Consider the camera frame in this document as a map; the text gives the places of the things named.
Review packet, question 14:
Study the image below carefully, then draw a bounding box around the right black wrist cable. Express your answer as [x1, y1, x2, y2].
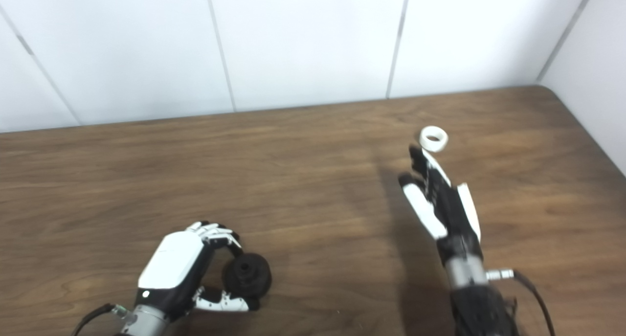
[486, 269, 557, 336]

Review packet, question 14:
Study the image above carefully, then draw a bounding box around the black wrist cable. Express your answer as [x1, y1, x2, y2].
[71, 303, 134, 336]
[486, 269, 557, 336]

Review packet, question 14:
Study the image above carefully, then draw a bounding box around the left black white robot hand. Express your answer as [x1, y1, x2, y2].
[137, 222, 260, 322]

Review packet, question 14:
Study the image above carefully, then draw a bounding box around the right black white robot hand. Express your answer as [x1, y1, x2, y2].
[399, 145, 483, 268]

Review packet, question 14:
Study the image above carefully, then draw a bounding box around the round black plastic part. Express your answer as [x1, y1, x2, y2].
[222, 252, 272, 298]

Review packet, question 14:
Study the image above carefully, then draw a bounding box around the white toothed ring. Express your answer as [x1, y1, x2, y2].
[419, 126, 449, 153]

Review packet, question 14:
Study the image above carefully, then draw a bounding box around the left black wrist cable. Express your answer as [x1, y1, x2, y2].
[71, 303, 134, 336]

